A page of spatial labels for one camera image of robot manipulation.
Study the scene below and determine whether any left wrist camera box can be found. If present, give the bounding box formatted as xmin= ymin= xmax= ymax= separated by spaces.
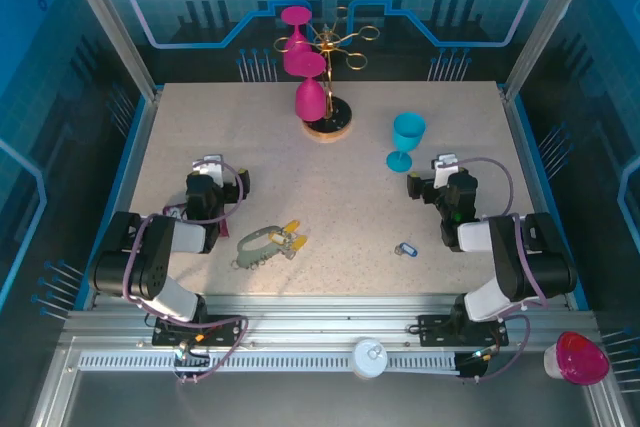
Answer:
xmin=192 ymin=153 xmax=225 ymax=189

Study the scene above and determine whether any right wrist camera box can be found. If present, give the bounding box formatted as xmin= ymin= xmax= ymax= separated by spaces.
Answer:
xmin=432 ymin=153 xmax=461 ymax=189

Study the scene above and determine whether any blue plastic goblet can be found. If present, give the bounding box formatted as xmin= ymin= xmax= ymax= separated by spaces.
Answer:
xmin=385 ymin=111 xmax=428 ymax=173

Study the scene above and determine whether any gold wire glass rack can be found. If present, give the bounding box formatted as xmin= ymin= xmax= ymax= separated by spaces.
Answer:
xmin=273 ymin=5 xmax=382 ymax=144

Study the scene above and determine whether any slotted white cable duct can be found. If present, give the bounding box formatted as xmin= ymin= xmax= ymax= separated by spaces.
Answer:
xmin=78 ymin=352 xmax=460 ymax=373

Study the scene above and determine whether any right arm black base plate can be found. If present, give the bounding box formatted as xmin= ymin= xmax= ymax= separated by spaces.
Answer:
xmin=416 ymin=314 xmax=510 ymax=348

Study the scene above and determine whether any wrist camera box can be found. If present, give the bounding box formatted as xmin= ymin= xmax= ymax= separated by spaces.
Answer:
xmin=192 ymin=153 xmax=225 ymax=189
xmin=432 ymin=153 xmax=461 ymax=189

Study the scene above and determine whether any white round cap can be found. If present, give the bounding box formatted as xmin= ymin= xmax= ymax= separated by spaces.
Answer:
xmin=351 ymin=337 xmax=390 ymax=379

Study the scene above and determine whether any aluminium frame post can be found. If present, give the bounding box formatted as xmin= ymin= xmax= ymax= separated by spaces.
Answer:
xmin=499 ymin=0 xmax=596 ymax=103
xmin=55 ymin=0 xmax=164 ymax=103

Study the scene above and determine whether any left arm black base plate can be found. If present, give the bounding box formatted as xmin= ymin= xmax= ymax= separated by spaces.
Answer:
xmin=151 ymin=314 xmax=247 ymax=348

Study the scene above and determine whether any pink dome white base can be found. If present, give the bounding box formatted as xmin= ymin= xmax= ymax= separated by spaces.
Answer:
xmin=543 ymin=330 xmax=611 ymax=387

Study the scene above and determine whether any pink plastic wine glass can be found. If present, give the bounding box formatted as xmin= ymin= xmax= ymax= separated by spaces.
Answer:
xmin=283 ymin=51 xmax=327 ymax=123
xmin=279 ymin=5 xmax=312 ymax=73

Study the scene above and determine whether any aluminium side rail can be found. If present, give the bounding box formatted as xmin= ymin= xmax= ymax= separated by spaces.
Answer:
xmin=499 ymin=89 xmax=576 ymax=311
xmin=89 ymin=89 xmax=164 ymax=311

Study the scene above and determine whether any long aluminium frame rail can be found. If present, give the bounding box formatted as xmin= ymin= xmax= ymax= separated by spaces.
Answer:
xmin=62 ymin=294 xmax=604 ymax=348

